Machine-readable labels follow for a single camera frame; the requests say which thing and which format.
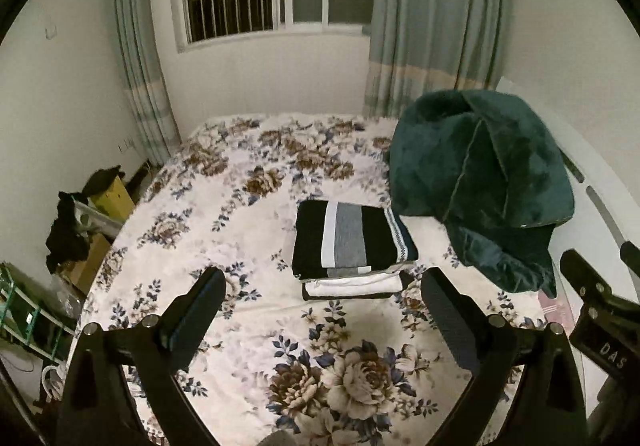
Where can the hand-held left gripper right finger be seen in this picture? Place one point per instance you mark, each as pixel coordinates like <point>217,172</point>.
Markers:
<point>452,321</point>

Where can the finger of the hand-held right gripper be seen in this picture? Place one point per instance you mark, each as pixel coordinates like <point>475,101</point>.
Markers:
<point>631,257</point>
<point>585,271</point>

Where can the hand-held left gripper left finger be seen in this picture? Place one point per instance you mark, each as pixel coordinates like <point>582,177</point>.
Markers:
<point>192,323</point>

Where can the striped knit sweater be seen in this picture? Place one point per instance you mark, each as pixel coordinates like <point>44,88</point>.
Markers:
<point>350,241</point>

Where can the hanging black clothes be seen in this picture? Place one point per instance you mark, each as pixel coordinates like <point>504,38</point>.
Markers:
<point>67,236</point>

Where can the white headboard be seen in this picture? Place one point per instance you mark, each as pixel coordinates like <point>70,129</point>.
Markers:
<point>595,175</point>

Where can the bed with floral bedspread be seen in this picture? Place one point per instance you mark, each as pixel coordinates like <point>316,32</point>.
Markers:
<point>240,236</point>

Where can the folded white garment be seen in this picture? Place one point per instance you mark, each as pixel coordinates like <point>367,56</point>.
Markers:
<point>350,285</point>

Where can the cardboard box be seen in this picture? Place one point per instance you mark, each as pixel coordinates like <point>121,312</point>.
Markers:
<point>87,266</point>

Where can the white plastic basket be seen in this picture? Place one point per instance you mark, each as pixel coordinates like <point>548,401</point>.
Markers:
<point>97,221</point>

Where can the yellow box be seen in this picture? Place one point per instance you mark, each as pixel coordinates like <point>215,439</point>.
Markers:
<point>117,201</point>

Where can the dark green plush blanket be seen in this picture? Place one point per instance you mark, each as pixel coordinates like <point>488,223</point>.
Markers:
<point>475,165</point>

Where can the green metal rack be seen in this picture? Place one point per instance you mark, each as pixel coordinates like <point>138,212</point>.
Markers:
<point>30,311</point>

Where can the black cloth on yellow box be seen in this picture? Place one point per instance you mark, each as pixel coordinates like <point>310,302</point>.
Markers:
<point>102,178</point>

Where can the narrow grey-blue curtain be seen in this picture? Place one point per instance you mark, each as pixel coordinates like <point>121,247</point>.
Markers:
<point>142,50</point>

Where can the wide grey-blue curtain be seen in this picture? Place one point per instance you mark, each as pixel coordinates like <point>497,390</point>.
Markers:
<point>440,15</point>

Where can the white wall outlet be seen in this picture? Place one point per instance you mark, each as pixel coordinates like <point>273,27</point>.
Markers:
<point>126,143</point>

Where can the white wall switch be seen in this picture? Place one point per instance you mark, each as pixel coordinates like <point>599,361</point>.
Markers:
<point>50,32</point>

